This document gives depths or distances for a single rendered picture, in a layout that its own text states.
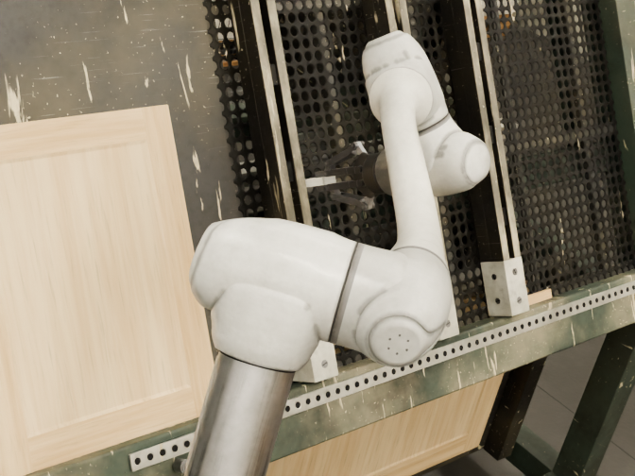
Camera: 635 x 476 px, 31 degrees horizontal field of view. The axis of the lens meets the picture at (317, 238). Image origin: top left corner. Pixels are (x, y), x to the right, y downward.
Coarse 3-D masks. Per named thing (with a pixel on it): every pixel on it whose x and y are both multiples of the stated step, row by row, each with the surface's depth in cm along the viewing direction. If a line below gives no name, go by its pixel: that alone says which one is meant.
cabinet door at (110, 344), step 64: (0, 128) 186; (64, 128) 193; (128, 128) 201; (0, 192) 186; (64, 192) 193; (128, 192) 201; (0, 256) 185; (64, 256) 192; (128, 256) 200; (192, 256) 208; (0, 320) 184; (64, 320) 192; (128, 320) 200; (192, 320) 208; (0, 384) 184; (64, 384) 191; (128, 384) 199; (192, 384) 207; (0, 448) 183; (64, 448) 190
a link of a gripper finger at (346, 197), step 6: (342, 192) 216; (336, 198) 214; (342, 198) 213; (348, 198) 212; (354, 198) 210; (360, 198) 210; (354, 204) 211; (360, 204) 209; (366, 204) 209; (372, 204) 210
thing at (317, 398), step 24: (624, 288) 284; (552, 312) 266; (576, 312) 271; (480, 336) 250; (504, 336) 255; (432, 360) 240; (336, 384) 224; (360, 384) 227; (288, 408) 216; (144, 456) 196; (168, 456) 199
